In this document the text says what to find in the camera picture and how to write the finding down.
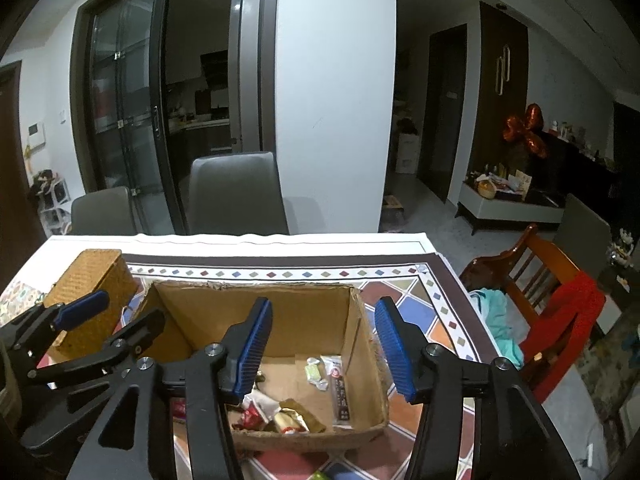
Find low grey dining chair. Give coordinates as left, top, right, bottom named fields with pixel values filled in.
left=71, top=186, right=137, bottom=236

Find long dark snack bar packet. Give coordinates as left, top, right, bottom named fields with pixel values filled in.
left=320, top=354, right=353, bottom=431

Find red foil balloon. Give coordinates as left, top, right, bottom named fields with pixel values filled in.
left=502, top=102, right=548, bottom=161

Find tall grey dining chair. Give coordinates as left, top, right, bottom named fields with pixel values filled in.
left=187, top=151, right=290, bottom=236

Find dark interior door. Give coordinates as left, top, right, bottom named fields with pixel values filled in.
left=419, top=23, right=468, bottom=203

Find brown snack packet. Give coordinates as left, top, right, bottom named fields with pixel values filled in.
left=272, top=408, right=311, bottom=434
left=277, top=399, right=327, bottom=433

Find white low coffee table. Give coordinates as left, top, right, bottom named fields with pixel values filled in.
left=455, top=180, right=566, bottom=236

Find dark sideboard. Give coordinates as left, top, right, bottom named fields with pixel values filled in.
left=540, top=130, right=631, bottom=211

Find green candy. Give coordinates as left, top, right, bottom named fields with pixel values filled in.
left=305, top=356, right=330, bottom=391

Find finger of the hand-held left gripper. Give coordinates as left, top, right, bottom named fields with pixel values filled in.
left=19, top=308, right=167, bottom=454
left=0, top=290, right=111, bottom=362

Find white carton box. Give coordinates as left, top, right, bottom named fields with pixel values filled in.
left=396, top=132, right=420, bottom=175

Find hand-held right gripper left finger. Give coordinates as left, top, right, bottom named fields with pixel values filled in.
left=67, top=296, right=275, bottom=480

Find red cloth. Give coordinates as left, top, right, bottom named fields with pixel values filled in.
left=520, top=269, right=607, bottom=391

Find teal cloth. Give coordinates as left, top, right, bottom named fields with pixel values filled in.
left=470, top=287, right=526, bottom=366

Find patterned floral placemat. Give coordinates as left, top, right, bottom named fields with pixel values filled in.
left=0, top=282, right=46, bottom=326

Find silver refrigerator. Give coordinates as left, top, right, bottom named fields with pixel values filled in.
left=227, top=0, right=263, bottom=156

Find dark wooden cabinet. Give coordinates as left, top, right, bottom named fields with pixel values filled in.
left=472, top=1, right=530, bottom=196

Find red white snack packet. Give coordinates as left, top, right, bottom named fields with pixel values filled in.
left=240, top=390, right=281, bottom=431

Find orange wooden chair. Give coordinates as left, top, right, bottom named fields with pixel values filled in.
left=459, top=223, right=606, bottom=403

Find brown entrance door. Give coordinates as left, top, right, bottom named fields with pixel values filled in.
left=0, top=60, right=46, bottom=271

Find cardboard box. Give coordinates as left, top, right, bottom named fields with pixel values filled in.
left=122, top=280, right=391, bottom=456

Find white shelf rack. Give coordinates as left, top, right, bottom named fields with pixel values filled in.
left=30, top=170, right=71, bottom=236

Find clutter of small items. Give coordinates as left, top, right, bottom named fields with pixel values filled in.
left=465, top=162, right=533, bottom=198

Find woven wicker basket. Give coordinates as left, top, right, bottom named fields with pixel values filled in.
left=42, top=248, right=140, bottom=361

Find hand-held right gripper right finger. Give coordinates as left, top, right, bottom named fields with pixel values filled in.
left=374, top=296, right=581, bottom=480

